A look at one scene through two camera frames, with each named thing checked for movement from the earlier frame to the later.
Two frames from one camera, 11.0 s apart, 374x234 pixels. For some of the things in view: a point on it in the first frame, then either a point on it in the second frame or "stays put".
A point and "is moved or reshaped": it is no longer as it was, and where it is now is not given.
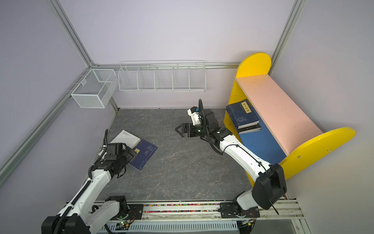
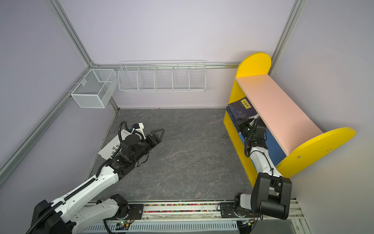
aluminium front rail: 202,217 stays put
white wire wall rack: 162,75 stays put
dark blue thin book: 144,150 is moved or reshaped
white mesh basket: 96,88 stays put
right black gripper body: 196,131 to 246,128
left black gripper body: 126,157 to 149,143
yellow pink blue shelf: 288,136 stays put
